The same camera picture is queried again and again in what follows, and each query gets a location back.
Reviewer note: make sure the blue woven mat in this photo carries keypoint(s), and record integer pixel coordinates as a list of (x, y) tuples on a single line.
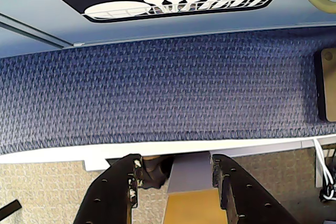
[(157, 90)]

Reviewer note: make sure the grey box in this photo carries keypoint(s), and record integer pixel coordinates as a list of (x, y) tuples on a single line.
[(191, 174)]

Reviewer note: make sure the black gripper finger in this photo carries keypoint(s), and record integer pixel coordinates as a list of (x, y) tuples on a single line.
[(249, 200), (110, 195)]

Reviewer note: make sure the tan wooden plank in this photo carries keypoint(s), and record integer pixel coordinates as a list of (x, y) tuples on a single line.
[(194, 208)]

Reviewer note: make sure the tan board with black edge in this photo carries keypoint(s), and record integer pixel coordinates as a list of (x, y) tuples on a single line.
[(329, 90)]

